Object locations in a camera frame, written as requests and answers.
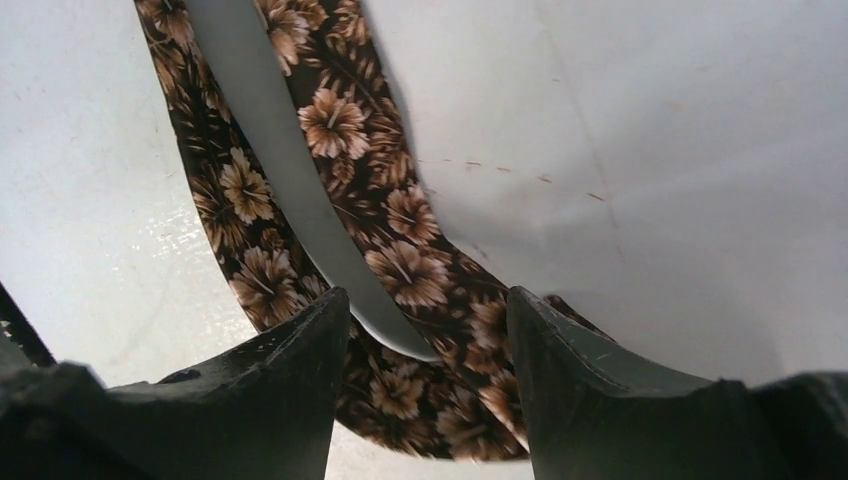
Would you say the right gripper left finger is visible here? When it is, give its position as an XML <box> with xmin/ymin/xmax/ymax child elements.
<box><xmin>105</xmin><ymin>287</ymin><xmax>350</xmax><ymax>479</ymax></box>

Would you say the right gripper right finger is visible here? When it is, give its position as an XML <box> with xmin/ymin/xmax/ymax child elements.
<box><xmin>507</xmin><ymin>287</ymin><xmax>769</xmax><ymax>479</ymax></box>

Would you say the brown floral tie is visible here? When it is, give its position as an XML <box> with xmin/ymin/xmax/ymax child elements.
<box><xmin>132</xmin><ymin>0</ymin><xmax>611</xmax><ymax>462</ymax></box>

